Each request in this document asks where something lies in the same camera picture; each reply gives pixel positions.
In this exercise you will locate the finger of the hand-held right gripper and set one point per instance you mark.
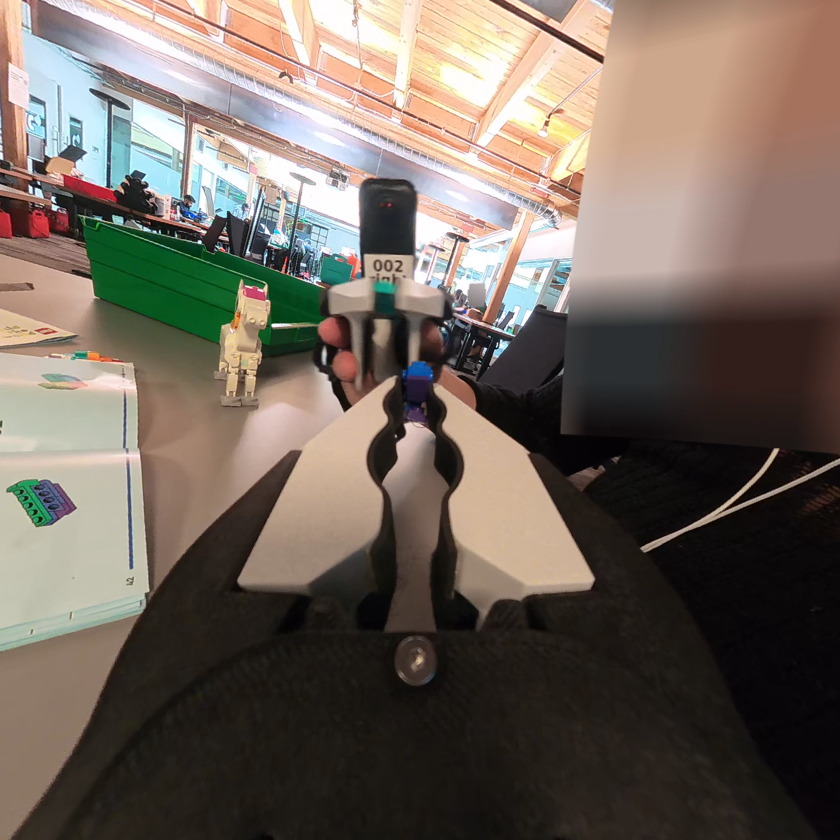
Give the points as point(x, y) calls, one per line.
point(420, 298)
point(351, 298)

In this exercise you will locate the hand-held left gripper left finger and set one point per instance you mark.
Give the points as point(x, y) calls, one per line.
point(315, 525)

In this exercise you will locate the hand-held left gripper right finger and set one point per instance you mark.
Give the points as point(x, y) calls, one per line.
point(518, 525)

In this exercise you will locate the green toy brick plate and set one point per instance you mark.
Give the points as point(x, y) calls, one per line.
point(386, 300)

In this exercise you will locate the blue purple toy brick assembly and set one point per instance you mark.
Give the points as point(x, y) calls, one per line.
point(417, 384)

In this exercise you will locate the person's right forearm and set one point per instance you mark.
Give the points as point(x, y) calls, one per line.
point(518, 413)

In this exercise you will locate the person's right hand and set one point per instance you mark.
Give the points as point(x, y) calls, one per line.
point(338, 341)

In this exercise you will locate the green storage crate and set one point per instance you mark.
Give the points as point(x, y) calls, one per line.
point(334, 269)

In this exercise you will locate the black floor lamp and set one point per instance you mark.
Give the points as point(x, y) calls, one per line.
point(302, 203)
point(457, 256)
point(108, 131)

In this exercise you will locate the ceiling projector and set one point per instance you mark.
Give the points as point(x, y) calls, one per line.
point(338, 178)

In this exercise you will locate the black fabric chair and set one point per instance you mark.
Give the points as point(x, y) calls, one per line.
point(525, 348)

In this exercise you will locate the white toy brick unicorn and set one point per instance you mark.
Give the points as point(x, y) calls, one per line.
point(243, 341)

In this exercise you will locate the hanging light bulb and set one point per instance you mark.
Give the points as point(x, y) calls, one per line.
point(543, 129)

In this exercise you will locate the green plastic bin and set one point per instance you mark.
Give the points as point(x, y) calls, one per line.
point(151, 275)

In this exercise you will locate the pale blue instruction booklet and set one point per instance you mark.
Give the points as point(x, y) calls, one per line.
point(65, 558)

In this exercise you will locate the person's black clothed body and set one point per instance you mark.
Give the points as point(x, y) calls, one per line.
point(754, 623)

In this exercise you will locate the small colourful toy bricks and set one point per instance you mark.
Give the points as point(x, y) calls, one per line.
point(92, 357)

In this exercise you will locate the red plastic container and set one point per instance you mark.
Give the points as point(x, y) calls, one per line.
point(60, 220)
point(29, 223)

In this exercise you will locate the white paper leaflet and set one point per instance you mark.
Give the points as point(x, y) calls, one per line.
point(33, 328)

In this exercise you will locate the white paper notice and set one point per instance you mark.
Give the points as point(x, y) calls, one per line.
point(18, 88)

